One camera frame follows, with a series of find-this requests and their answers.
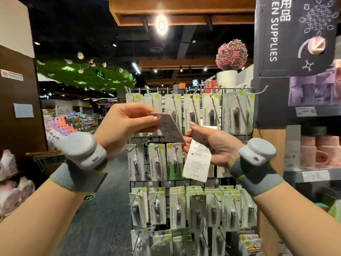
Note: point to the person's left hand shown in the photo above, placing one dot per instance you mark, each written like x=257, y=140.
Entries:
x=120, y=125

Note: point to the person's right hand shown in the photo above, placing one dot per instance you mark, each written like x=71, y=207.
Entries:
x=218, y=146

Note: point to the white carded nail clipper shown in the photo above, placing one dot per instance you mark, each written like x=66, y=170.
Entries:
x=169, y=128
x=197, y=162

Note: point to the rows of hung nail clipper packs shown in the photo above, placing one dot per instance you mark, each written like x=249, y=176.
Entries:
x=176, y=205

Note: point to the person's left forearm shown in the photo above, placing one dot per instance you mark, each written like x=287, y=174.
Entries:
x=37, y=221

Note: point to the person's right forearm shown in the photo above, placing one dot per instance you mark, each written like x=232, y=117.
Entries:
x=303, y=221

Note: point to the large white product box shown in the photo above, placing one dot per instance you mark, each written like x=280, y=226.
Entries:
x=292, y=146

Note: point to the empty silver shopping cart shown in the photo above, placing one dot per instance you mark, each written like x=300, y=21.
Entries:
x=48, y=160

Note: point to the wooden detergent shelf unit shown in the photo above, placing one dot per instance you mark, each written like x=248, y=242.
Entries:
x=8, y=178

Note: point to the grey wrist tracker band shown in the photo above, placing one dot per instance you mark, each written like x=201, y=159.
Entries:
x=80, y=152
x=255, y=157

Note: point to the row of pastel laundry bottles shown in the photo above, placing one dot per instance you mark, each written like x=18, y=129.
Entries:
x=66, y=130

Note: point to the green hanging ceiling decor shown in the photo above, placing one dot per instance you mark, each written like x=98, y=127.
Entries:
x=80, y=72

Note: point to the green floor sticker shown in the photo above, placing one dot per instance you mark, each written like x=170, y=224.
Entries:
x=89, y=197

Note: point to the pink ceramic mug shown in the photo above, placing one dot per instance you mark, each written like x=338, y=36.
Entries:
x=308, y=152
x=327, y=152

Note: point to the pink flowers in white pot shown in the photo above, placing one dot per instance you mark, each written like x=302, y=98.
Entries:
x=232, y=56

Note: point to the wooden pillar panel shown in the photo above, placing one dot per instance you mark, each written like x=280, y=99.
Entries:
x=18, y=88

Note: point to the round ceiling lamp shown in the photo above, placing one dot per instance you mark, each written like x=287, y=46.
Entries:
x=162, y=24

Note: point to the purple boxed appliance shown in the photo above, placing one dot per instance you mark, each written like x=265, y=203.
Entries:
x=314, y=88

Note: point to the dark hanging aisle sign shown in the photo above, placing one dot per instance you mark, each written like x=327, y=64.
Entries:
x=293, y=34

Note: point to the wooden post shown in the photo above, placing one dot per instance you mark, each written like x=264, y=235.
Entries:
x=269, y=221

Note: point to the wooden ceiling frame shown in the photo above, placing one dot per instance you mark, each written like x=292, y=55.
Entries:
x=186, y=8

